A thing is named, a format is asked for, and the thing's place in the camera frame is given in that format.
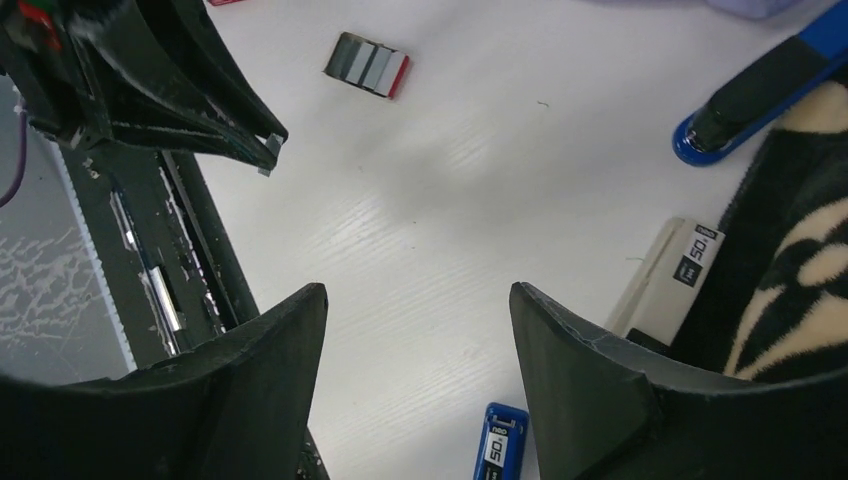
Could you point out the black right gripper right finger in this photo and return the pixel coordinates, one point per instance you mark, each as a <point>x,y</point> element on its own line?
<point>603,407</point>

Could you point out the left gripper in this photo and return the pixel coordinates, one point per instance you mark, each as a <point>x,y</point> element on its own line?
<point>161,79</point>

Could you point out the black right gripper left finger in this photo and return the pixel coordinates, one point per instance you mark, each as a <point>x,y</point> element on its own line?
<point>235,407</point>

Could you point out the blue stapler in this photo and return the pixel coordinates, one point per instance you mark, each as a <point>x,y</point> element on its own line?
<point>502,443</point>
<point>764,90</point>

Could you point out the beige and black stapler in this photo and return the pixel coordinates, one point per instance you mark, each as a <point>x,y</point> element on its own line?
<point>661,293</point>

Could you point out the box of staples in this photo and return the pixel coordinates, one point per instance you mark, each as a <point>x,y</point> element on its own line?
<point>368,65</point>

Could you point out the red white staple box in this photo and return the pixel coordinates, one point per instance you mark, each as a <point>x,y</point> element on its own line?
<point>217,3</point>

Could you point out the black floral blanket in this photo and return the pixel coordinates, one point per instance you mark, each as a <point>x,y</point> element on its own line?
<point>774,305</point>

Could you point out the lavender crumpled cloth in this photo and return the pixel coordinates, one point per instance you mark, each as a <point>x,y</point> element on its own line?
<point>751,9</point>

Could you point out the slotted cable duct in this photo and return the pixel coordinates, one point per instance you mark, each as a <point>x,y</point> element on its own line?
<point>112,312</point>

